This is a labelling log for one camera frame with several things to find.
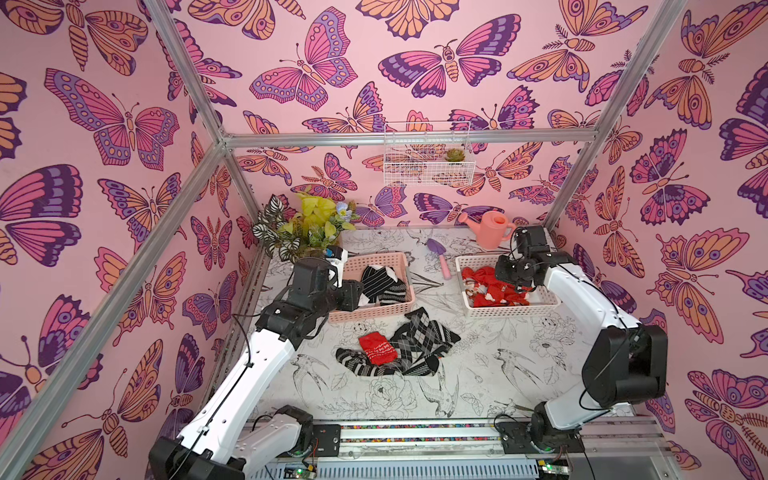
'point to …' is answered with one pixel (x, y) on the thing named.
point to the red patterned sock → (378, 349)
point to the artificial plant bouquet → (307, 233)
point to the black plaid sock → (422, 336)
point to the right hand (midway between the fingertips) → (502, 269)
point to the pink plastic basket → (354, 270)
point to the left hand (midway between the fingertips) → (360, 282)
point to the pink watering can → (492, 229)
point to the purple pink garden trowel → (440, 250)
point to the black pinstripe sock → (374, 280)
